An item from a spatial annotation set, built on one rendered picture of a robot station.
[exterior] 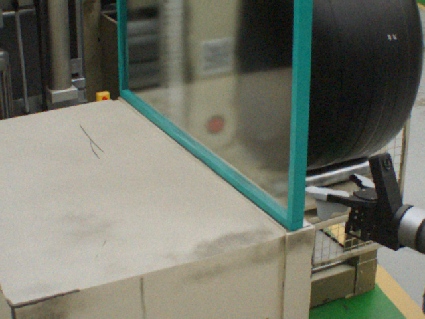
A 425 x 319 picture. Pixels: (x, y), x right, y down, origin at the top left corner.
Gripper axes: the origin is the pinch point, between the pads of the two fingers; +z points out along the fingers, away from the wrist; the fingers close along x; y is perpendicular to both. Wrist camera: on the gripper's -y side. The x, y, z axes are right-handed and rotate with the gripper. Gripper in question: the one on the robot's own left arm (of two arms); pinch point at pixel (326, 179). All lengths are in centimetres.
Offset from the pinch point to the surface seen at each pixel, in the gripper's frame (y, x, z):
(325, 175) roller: 11.4, 28.4, 21.4
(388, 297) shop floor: 90, 127, 57
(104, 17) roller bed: -15, 10, 85
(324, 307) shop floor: 93, 105, 69
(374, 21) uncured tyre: -28.2, 22.3, 9.6
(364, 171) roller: 11.4, 39.6, 18.0
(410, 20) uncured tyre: -28.6, 31.7, 6.7
